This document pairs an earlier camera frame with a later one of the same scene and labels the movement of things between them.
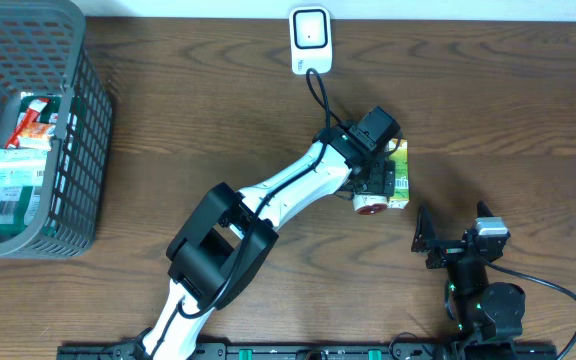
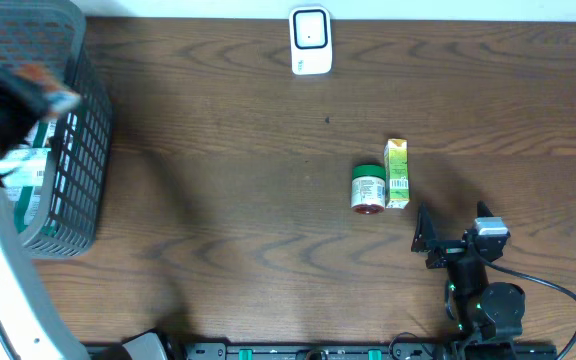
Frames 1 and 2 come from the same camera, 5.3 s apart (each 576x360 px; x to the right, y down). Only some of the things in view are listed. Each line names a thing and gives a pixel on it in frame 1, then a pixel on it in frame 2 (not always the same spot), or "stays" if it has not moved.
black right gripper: [426, 240] stays
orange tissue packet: [36, 136] -> [58, 95]
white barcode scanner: [311, 39] stays
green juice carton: [398, 152] stays
